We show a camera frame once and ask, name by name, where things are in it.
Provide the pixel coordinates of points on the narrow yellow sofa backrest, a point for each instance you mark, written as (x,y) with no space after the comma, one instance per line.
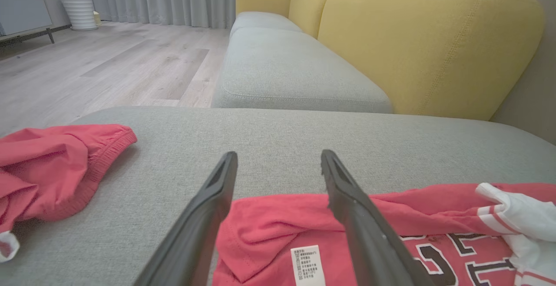
(308,8)

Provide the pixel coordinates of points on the red basketball jersey white trim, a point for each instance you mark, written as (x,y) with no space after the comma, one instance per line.
(269,229)

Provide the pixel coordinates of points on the short grey sofa seat cushion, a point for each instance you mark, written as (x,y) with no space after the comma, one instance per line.
(260,20)

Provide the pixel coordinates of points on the long grey sofa seat cushion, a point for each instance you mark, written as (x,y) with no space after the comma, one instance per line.
(295,73)

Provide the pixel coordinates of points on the white ribbed plant pot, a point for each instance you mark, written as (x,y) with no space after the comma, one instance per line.
(79,14)

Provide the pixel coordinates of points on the large grey sofa chaise seat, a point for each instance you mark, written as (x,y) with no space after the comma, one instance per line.
(278,134)

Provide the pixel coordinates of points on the white low cabinet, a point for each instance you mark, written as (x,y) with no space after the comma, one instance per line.
(24,10)

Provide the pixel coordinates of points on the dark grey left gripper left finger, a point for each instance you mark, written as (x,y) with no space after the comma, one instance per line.
(195,242)

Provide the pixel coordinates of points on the small beige floor object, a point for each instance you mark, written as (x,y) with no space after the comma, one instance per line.
(97,18)

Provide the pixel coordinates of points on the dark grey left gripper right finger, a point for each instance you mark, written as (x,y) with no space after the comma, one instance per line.
(369,242)

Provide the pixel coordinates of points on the red shorts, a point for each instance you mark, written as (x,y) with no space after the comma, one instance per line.
(52,168)

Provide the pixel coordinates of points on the large yellow sofa backrest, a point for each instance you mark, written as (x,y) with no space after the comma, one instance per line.
(434,47)

